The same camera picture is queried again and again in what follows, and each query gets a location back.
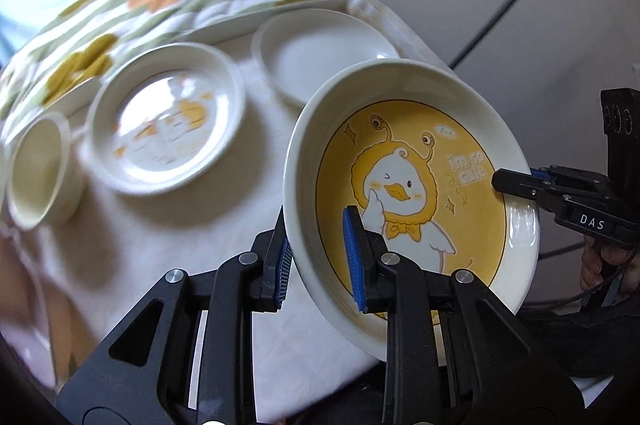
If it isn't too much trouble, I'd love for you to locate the yellow duck cartoon plate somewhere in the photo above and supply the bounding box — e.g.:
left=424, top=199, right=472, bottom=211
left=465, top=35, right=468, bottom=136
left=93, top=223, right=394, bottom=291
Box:
left=283, top=59, right=540, bottom=359

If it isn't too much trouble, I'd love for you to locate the white duck print plate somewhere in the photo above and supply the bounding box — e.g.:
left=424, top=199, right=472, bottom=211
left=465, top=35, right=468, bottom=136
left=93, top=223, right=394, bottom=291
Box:
left=87, top=43, right=246, bottom=197

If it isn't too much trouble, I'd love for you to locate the right human hand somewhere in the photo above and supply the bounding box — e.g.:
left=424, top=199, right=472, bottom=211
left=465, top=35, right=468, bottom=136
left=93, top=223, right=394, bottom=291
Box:
left=579, top=237, right=639, bottom=298

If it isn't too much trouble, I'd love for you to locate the cream floral tablecloth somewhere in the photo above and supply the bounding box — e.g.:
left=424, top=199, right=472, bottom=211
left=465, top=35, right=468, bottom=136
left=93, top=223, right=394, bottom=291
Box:
left=22, top=34, right=375, bottom=422

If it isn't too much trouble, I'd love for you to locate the plain white plate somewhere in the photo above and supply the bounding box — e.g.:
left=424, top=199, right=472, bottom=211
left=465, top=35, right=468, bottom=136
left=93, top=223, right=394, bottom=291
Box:
left=250, top=8, right=399, bottom=108

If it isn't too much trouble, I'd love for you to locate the floral striped quilt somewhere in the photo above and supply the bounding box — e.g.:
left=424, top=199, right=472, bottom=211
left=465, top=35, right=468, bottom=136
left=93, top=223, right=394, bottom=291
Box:
left=1, top=0, right=305, bottom=125

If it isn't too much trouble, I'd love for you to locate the white bed tray table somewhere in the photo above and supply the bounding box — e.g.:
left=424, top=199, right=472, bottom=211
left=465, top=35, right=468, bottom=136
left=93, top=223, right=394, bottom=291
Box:
left=46, top=0, right=354, bottom=117

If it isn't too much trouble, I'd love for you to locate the cream smooth bowl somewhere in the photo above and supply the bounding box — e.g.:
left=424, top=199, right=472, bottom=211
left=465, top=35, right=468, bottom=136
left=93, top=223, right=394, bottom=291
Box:
left=6, top=112, right=87, bottom=231

